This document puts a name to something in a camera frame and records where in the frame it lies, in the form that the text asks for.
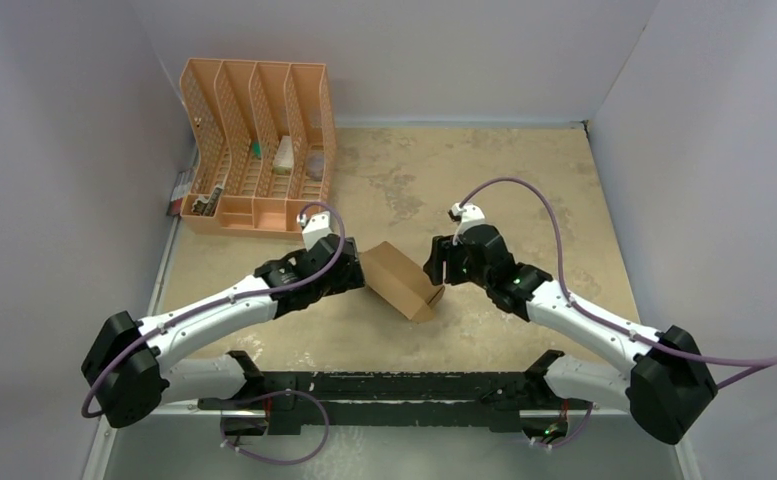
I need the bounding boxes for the brown cardboard box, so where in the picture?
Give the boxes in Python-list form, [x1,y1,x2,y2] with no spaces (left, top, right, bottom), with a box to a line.
[360,241,445,323]

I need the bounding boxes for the orange plastic file organizer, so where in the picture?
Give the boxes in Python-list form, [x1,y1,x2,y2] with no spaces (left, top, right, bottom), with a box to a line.
[179,58,338,239]

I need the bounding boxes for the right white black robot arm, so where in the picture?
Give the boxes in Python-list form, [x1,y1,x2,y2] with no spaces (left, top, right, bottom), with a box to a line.
[423,224,718,445]

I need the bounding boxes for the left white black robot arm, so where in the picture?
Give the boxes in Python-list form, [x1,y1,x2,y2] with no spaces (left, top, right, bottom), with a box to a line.
[81,234,364,428]

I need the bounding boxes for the white beige carton box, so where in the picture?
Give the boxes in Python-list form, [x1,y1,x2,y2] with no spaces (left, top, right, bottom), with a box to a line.
[272,136,295,175]

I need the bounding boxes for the green small box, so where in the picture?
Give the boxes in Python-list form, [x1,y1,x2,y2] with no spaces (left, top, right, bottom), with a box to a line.
[250,141,262,159]

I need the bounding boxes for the purple grey round container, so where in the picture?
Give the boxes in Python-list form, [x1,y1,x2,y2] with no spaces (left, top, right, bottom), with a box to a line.
[305,151,325,182]

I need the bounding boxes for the black white patterned card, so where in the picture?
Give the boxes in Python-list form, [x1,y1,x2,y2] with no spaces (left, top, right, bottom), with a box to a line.
[191,184,224,216]

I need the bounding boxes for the pack of coloured markers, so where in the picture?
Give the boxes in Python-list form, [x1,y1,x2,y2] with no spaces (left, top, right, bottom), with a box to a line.
[166,168,195,217]

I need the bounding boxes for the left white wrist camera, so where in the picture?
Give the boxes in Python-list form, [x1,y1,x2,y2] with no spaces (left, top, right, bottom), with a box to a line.
[297,211,333,250]

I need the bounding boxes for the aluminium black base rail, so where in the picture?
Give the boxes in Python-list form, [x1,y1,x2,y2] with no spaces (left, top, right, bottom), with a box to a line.
[99,369,687,439]

